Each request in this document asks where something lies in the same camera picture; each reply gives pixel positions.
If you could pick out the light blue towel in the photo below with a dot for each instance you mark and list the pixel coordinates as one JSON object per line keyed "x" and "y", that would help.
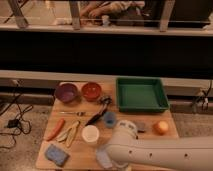
{"x": 103, "y": 159}

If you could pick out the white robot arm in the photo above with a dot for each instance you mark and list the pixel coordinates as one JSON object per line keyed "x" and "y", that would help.
{"x": 183, "y": 154}

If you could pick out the red bowl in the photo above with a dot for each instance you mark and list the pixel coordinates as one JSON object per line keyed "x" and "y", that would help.
{"x": 91, "y": 91}

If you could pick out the purple bowl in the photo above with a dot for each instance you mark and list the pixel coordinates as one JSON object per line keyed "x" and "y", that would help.
{"x": 66, "y": 92}

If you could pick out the green plastic tray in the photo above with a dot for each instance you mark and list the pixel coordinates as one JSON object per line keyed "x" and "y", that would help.
{"x": 141, "y": 95}

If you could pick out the small blue cup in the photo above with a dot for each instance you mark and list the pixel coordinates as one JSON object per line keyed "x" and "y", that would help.
{"x": 109, "y": 119}

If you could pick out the wooden cutting board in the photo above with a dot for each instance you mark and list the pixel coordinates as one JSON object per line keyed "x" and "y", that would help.
{"x": 82, "y": 155}

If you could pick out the silver fork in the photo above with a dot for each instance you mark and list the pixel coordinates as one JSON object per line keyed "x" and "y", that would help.
{"x": 76, "y": 113}

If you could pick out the yellow tongs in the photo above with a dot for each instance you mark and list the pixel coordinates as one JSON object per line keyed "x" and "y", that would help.
{"x": 69, "y": 134}

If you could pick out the orange carrot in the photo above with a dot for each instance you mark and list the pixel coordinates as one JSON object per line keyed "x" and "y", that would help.
{"x": 56, "y": 130}

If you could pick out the orange fruit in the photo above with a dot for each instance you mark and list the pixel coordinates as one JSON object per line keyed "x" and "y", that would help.
{"x": 161, "y": 127}

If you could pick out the seated person in background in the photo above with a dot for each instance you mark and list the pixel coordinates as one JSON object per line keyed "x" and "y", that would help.
{"x": 121, "y": 13}

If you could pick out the blue sponge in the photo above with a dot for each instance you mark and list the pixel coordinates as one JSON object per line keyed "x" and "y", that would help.
{"x": 56, "y": 155}

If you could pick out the black power adapter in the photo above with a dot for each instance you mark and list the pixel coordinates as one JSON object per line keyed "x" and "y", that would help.
{"x": 13, "y": 123}

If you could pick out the black handled kitchen tool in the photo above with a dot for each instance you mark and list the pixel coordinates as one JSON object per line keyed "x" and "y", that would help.
{"x": 105, "y": 101}

